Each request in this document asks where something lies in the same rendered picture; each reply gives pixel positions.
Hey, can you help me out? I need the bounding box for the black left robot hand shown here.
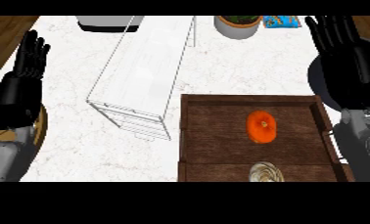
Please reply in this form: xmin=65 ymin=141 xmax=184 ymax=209
xmin=0 ymin=29 xmax=52 ymax=130

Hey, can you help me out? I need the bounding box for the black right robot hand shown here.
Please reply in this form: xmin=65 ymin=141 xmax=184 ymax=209
xmin=303 ymin=15 xmax=370 ymax=111

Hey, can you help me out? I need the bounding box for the orange squash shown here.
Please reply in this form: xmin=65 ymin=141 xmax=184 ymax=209
xmin=246 ymin=110 xmax=278 ymax=145

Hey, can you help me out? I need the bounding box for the brown wooden tray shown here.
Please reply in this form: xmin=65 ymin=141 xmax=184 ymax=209
xmin=176 ymin=93 xmax=357 ymax=183

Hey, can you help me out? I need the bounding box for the blue printed box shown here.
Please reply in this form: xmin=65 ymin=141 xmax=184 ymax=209
xmin=262 ymin=15 xmax=303 ymax=29

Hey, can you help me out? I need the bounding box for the grey potted plant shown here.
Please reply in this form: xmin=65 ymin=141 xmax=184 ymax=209
xmin=213 ymin=15 xmax=265 ymax=41

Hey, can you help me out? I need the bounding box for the grey and black appliance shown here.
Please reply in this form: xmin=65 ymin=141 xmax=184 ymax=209
xmin=75 ymin=15 xmax=147 ymax=33

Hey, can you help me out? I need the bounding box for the pale striped round object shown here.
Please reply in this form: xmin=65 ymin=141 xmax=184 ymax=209
xmin=247 ymin=160 xmax=286 ymax=183

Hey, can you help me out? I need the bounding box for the white wire tiered shelf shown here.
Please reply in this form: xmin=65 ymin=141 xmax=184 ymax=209
xmin=86 ymin=15 xmax=200 ymax=142

